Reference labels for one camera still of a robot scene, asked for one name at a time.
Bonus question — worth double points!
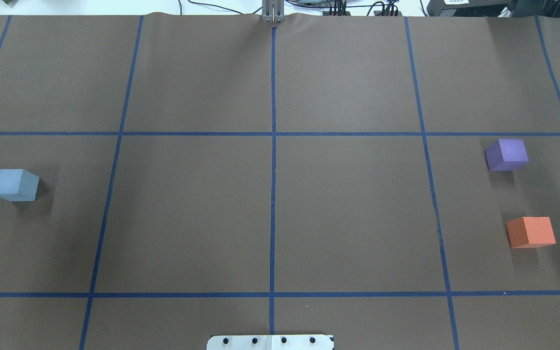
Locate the light blue foam block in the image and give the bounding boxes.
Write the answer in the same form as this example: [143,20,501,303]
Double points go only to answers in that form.
[0,169,40,202]

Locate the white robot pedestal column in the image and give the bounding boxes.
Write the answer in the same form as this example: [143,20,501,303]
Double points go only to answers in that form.
[206,334,335,350]

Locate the orange foam block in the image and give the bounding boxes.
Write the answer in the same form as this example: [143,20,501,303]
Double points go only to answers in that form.
[506,216,556,249]

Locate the aluminium frame post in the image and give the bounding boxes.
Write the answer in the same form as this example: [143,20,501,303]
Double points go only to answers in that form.
[262,0,286,23]

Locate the purple foam block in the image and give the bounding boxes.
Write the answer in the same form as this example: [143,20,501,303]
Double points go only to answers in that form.
[484,138,529,172]

